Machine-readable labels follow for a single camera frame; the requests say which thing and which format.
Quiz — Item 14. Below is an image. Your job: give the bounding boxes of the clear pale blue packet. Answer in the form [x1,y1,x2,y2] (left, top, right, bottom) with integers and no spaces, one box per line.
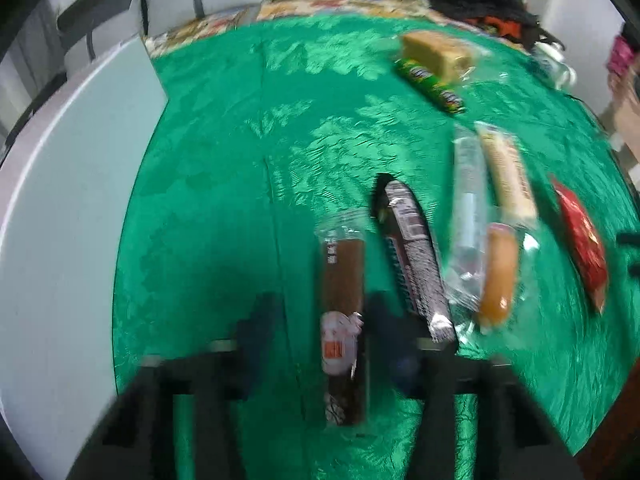
[445,127,491,308]

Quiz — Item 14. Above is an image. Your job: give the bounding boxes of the green floral cloth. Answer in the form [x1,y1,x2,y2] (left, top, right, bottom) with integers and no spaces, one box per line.
[112,12,636,480]

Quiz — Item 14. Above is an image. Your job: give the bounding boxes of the orange bun packet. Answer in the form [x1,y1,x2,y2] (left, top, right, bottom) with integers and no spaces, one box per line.
[470,220,541,333]

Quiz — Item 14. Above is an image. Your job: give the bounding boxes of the white cardboard box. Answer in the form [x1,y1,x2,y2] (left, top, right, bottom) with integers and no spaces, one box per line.
[0,0,171,480]

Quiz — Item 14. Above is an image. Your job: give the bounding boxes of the white blue teapot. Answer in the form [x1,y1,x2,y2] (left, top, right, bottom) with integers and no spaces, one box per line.
[532,42,578,91]

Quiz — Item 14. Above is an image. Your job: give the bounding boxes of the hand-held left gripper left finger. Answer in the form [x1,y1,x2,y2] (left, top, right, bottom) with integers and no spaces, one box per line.
[67,292,286,480]

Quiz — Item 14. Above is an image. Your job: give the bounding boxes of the green candy tube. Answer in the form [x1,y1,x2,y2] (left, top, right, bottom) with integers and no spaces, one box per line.
[395,57,467,115]

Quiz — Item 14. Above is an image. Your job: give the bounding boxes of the beige wafer packet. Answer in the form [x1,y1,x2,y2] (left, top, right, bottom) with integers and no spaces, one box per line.
[474,122,540,226]

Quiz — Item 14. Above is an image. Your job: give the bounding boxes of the red snack packet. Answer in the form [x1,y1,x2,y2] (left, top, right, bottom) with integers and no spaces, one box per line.
[549,175,611,313]

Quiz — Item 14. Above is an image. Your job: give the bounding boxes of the dark patterned snack packet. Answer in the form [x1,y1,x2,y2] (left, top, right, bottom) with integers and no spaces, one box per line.
[372,174,458,345]

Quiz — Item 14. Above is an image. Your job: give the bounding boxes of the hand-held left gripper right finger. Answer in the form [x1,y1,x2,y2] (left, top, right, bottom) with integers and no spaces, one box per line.
[367,292,583,480]

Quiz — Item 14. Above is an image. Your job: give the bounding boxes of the grey curtain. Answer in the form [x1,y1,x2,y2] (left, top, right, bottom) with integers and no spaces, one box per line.
[0,10,66,141]

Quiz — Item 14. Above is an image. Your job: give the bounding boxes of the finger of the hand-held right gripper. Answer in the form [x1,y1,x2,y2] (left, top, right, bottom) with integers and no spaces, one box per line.
[616,230,640,281]

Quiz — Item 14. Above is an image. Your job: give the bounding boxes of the sponge cake packet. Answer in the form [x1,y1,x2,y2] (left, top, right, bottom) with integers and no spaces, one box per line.
[400,30,493,86]

